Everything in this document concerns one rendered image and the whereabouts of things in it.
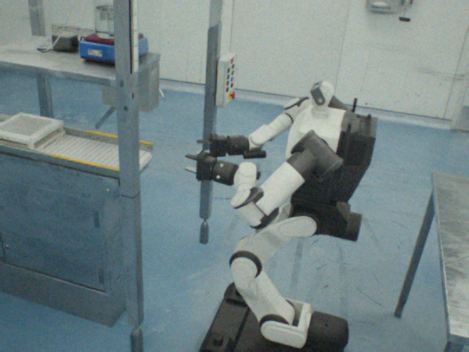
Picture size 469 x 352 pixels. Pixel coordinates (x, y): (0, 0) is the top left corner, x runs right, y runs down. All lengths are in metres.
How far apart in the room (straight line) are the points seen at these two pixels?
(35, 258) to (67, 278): 0.19
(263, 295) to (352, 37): 3.63
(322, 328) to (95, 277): 1.10
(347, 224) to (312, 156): 0.44
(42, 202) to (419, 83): 4.15
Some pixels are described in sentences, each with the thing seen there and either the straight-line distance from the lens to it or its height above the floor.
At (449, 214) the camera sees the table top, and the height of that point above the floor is 0.90.
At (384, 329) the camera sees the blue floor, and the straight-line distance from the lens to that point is 2.90.
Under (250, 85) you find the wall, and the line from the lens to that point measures 5.63.
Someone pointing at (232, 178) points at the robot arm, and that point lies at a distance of 1.88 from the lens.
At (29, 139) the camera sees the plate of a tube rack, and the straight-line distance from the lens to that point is 2.28.
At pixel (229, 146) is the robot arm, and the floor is 1.04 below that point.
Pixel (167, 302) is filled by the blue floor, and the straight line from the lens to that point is 2.84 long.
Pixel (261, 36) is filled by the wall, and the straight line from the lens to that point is 5.47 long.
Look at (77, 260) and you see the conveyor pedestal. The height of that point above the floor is 0.40.
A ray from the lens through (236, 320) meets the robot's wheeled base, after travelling 2.49.
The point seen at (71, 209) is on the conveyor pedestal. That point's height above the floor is 0.69.
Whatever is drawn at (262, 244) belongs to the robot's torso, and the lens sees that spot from 2.09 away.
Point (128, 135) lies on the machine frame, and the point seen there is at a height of 1.17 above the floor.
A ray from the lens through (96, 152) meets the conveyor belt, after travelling 2.27.
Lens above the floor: 1.95
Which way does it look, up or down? 29 degrees down
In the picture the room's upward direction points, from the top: 4 degrees clockwise
